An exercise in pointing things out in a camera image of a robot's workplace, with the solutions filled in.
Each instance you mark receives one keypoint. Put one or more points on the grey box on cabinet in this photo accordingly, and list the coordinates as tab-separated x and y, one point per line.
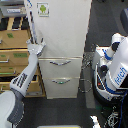
13	11

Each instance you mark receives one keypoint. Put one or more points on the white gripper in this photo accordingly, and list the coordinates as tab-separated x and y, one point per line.
36	48

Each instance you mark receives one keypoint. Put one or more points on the white fridge middle drawer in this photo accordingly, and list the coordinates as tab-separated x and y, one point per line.
60	68

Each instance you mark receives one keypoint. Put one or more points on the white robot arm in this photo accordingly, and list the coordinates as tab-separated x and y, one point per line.
11	104

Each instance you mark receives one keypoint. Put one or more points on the white fridge drawer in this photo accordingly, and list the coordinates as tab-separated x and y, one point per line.
60	68
61	88

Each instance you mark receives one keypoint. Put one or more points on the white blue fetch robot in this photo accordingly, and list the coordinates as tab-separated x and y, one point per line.
110	71

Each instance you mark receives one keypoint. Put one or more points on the green android sticker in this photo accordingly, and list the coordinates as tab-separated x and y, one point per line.
43	9

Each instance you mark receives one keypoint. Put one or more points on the white fridge bottom drawer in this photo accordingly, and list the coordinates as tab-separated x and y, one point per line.
61	88

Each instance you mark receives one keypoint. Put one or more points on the wooden drawer cabinet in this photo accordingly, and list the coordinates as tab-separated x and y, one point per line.
14	54

